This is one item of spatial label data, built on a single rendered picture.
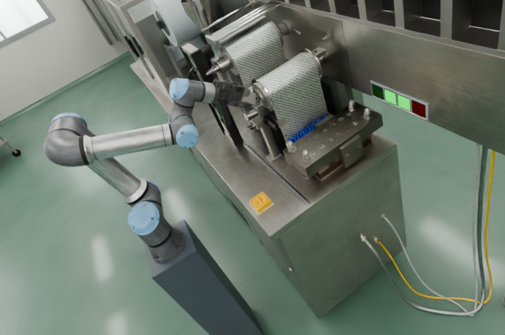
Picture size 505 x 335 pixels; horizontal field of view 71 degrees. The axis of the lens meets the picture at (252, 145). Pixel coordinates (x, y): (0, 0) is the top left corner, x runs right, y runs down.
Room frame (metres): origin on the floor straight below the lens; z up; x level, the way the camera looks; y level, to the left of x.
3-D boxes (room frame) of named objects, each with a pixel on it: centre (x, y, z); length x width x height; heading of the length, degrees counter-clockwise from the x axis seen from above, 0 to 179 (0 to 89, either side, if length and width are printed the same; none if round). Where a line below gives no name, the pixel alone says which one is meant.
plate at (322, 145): (1.10, -0.32, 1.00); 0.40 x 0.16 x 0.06; 105
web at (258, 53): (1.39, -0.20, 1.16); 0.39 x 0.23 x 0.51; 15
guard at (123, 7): (2.74, 0.24, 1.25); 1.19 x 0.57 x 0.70; 15
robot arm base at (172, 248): (1.01, 0.49, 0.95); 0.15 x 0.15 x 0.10
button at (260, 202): (1.01, 0.07, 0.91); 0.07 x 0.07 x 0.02; 15
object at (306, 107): (1.20, -0.25, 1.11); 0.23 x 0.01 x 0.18; 105
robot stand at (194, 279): (1.01, 0.49, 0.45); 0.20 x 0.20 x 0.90; 10
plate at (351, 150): (1.01, -0.36, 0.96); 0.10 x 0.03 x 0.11; 105
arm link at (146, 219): (1.02, 0.49, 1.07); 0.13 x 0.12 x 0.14; 3
